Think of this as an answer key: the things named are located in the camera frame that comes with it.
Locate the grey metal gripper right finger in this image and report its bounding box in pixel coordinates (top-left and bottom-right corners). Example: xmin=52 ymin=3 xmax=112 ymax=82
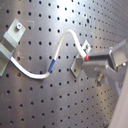
xmin=84 ymin=49 xmax=114 ymax=65

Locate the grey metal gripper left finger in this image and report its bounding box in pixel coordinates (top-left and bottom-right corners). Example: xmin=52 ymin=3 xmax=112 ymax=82
xmin=82 ymin=62 xmax=117 ymax=86

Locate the white cable with blue band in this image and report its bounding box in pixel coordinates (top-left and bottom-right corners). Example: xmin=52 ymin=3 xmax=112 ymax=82
xmin=10 ymin=28 xmax=92 ymax=80

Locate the perforated metal pegboard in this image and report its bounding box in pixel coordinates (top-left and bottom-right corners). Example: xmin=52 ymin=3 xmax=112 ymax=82
xmin=0 ymin=0 xmax=128 ymax=128

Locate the metal cable clip bracket centre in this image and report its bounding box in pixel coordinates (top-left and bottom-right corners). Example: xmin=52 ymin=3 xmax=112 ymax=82
xmin=71 ymin=41 xmax=91 ymax=77

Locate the metal cable clip bracket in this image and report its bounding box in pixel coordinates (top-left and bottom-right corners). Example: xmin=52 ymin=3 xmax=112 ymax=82
xmin=0 ymin=19 xmax=26 ymax=77
xmin=71 ymin=41 xmax=91 ymax=77

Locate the metal cable clip bracket left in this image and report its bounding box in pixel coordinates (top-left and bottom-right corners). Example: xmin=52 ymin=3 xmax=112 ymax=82
xmin=0 ymin=19 xmax=26 ymax=77

